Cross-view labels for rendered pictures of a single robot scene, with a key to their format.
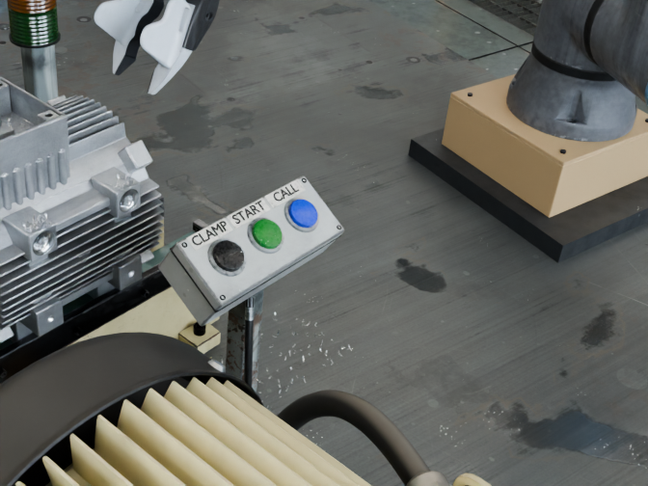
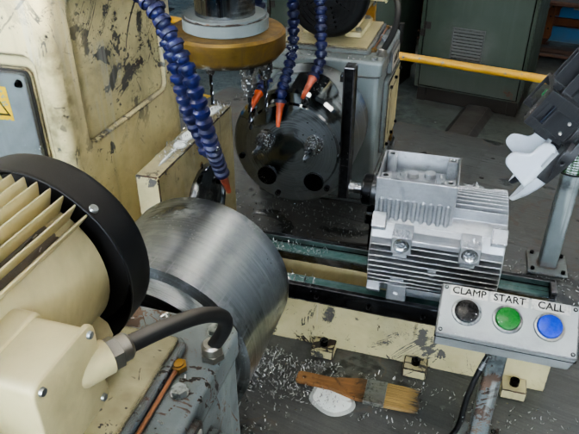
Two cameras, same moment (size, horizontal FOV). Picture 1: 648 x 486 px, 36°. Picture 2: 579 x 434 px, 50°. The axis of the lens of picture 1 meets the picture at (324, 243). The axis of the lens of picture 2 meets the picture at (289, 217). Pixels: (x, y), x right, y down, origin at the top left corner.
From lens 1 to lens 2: 0.50 m
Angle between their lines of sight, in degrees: 56
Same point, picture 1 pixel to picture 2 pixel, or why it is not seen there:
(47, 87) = (565, 202)
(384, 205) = not seen: outside the picture
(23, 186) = (417, 213)
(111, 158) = (485, 231)
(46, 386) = (21, 158)
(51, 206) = (427, 234)
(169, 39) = (531, 168)
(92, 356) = (46, 162)
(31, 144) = (428, 192)
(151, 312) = not seen: hidden behind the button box
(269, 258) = (495, 332)
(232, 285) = (453, 328)
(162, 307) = not seen: hidden behind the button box
